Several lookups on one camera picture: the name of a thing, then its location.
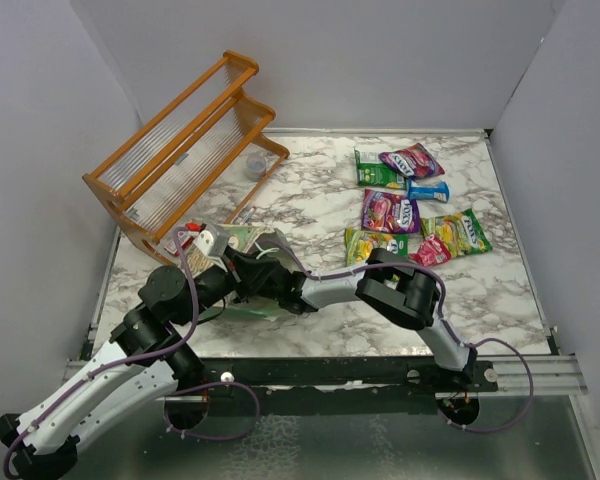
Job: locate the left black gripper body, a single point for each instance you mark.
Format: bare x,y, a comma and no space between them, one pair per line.
214,285

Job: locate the green printed paper bag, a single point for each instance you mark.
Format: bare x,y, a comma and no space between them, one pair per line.
244,239

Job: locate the purple berries candy bag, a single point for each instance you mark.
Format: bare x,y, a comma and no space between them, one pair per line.
389,213

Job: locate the red snack packet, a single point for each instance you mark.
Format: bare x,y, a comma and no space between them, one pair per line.
431,252

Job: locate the purple pink candy bag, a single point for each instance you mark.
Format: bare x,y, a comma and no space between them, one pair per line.
414,162

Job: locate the blue white snack packet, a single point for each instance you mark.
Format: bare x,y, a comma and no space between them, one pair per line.
439,192

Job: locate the green lemon snack packet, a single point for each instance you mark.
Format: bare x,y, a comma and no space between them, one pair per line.
460,232

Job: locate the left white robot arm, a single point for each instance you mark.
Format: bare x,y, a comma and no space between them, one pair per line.
144,359

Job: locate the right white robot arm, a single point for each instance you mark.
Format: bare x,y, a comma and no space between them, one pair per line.
405,293

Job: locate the small clear plastic jar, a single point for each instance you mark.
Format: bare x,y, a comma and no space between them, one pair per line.
255,167

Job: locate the orange wooden shelf rack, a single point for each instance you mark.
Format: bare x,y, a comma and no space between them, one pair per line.
150,182

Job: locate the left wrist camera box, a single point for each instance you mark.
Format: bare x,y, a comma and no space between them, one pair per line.
212,240

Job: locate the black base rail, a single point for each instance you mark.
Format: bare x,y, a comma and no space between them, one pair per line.
331,385

